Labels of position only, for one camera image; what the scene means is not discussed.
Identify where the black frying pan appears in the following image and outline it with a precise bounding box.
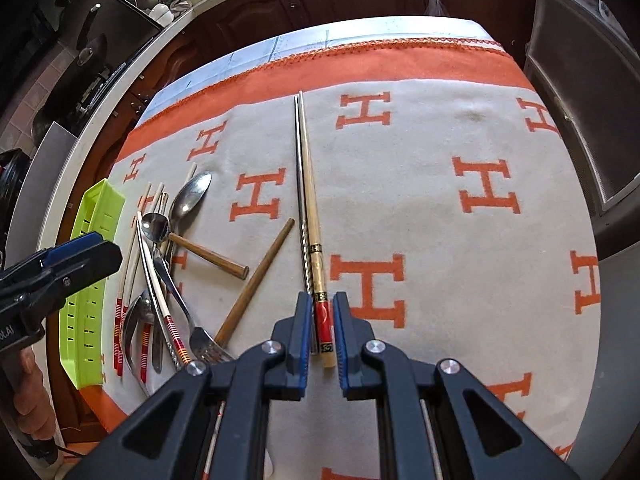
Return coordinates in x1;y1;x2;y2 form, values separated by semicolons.
76;3;107;68

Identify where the left hand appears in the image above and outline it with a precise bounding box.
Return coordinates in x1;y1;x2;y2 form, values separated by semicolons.
14;348;55;441

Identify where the orange white H-pattern cloth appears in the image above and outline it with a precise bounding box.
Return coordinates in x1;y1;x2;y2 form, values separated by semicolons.
107;20;600;457

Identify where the green plastic utensil tray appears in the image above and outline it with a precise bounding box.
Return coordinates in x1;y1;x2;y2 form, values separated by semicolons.
58;179;125;390

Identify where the steel fork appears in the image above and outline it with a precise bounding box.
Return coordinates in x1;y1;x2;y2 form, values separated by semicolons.
152;252;233;364

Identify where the large steel serving spoon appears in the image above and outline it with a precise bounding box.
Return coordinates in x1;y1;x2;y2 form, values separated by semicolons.
120;289;155;398

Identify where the bamboo chopstick red gold end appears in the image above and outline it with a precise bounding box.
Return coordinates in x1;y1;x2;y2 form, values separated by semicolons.
296;91;336;368

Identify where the silver metal chopstick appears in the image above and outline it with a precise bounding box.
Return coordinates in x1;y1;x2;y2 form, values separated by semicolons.
293;95;317;356

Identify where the stainless steel splash panel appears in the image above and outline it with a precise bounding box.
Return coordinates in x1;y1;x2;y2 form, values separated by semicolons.
4;122;76;268

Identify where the dark brown wooden chopstick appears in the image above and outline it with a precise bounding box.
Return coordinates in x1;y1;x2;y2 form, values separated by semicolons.
214;218;295;348

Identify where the white chopstick red striped end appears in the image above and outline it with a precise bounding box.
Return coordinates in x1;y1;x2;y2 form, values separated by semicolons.
134;211;191;370

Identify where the spoon with wooden handle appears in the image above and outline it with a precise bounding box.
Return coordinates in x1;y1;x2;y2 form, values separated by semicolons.
141;212;250;280

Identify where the long steel spoon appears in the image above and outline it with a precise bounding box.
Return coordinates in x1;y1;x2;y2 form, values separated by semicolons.
151;162;212;373

